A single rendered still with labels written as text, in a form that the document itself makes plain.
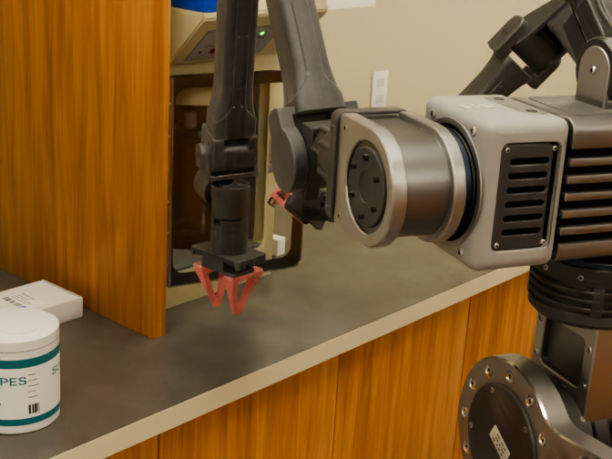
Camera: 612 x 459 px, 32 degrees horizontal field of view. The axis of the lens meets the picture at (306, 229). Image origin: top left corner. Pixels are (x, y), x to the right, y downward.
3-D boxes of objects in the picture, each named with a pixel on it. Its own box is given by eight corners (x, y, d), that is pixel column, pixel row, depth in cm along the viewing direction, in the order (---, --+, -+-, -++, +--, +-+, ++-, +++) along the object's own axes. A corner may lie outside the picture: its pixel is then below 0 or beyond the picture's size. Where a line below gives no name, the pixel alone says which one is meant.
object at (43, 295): (-30, 320, 195) (-31, 300, 194) (44, 298, 207) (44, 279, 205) (9, 341, 188) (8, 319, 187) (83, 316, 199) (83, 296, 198)
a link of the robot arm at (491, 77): (527, 22, 171) (567, 62, 177) (514, 10, 176) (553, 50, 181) (342, 212, 181) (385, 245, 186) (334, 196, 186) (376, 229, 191)
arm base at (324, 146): (330, 223, 114) (337, 111, 110) (300, 201, 121) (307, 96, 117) (402, 218, 117) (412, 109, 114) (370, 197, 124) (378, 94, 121)
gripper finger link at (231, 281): (229, 300, 171) (232, 244, 169) (262, 313, 167) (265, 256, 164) (198, 311, 167) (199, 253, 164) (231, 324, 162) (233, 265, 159)
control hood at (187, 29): (156, 64, 188) (157, 5, 185) (282, 49, 211) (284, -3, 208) (201, 75, 181) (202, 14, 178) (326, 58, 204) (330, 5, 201)
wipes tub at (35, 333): (-46, 413, 162) (-51, 321, 158) (27, 386, 172) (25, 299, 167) (4, 444, 154) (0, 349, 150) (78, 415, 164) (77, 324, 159)
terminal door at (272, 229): (159, 288, 202) (162, 75, 189) (299, 265, 217) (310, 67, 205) (161, 289, 201) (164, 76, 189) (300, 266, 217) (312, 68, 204)
